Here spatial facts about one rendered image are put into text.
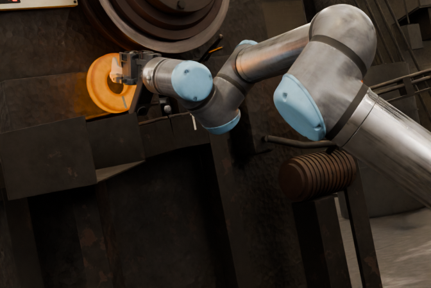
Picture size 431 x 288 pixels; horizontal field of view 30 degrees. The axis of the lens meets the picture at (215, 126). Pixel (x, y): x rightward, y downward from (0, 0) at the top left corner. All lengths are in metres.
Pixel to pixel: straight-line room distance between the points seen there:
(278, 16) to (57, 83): 8.91
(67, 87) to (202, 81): 0.44
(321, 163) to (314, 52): 0.93
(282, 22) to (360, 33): 9.56
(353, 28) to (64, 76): 0.96
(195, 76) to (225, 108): 0.13
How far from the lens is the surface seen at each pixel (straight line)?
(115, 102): 2.12
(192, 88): 1.84
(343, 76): 1.39
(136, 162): 1.82
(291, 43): 1.63
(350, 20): 1.44
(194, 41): 2.28
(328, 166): 2.31
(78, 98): 2.16
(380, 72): 4.84
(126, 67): 2.04
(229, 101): 1.93
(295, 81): 1.38
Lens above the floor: 0.62
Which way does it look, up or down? 1 degrees up
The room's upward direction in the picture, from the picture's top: 11 degrees counter-clockwise
